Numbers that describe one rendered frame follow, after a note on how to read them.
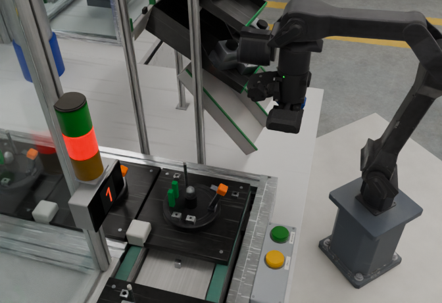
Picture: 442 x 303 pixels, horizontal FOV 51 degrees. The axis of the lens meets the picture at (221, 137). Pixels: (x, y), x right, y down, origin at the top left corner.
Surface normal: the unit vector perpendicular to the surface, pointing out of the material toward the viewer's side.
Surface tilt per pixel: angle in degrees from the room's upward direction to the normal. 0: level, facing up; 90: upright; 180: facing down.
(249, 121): 45
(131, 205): 0
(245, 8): 25
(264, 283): 0
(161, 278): 0
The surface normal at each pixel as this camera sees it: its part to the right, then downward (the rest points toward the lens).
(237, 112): 0.63, -0.34
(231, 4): 0.37, -0.57
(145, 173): -0.01, -0.76
